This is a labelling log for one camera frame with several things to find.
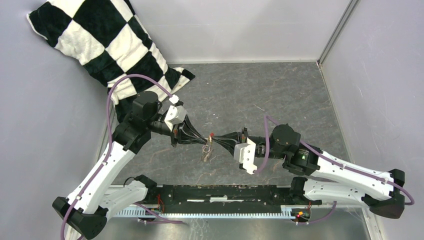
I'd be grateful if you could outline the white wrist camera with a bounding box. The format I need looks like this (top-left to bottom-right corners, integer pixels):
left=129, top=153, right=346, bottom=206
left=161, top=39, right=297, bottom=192
left=164, top=95, right=187, bottom=131
left=233, top=137, right=258, bottom=175

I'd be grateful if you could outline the silver keyring bundle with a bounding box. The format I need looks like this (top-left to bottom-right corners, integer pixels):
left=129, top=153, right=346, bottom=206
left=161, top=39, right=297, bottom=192
left=200, top=137, right=213, bottom=162

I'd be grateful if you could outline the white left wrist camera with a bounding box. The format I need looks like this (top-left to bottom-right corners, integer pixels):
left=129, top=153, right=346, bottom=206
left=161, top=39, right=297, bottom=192
left=164, top=95, right=187, bottom=131

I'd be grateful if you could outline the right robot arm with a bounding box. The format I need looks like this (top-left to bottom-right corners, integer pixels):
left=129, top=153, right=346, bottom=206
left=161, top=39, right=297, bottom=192
left=210, top=124, right=406, bottom=219

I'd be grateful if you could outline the black white checkered cloth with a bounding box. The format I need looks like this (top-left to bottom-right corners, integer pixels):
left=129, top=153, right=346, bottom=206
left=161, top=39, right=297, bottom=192
left=27, top=0, right=195, bottom=122

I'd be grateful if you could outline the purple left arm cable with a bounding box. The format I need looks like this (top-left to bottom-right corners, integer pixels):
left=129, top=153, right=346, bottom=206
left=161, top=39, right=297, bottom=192
left=59, top=73, right=176, bottom=240

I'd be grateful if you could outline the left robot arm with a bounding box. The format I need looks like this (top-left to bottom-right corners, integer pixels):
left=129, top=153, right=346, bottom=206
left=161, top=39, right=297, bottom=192
left=52, top=91, right=207, bottom=240

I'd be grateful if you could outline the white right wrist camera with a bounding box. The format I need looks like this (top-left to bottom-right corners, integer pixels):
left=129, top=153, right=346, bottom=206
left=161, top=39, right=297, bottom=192
left=233, top=137, right=258, bottom=175

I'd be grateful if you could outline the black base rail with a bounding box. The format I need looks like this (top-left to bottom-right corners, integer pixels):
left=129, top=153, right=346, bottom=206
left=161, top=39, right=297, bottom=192
left=141, top=184, right=322, bottom=214

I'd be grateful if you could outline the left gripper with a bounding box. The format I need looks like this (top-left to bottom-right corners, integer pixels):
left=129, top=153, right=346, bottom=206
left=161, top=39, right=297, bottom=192
left=147, top=114, right=207, bottom=148

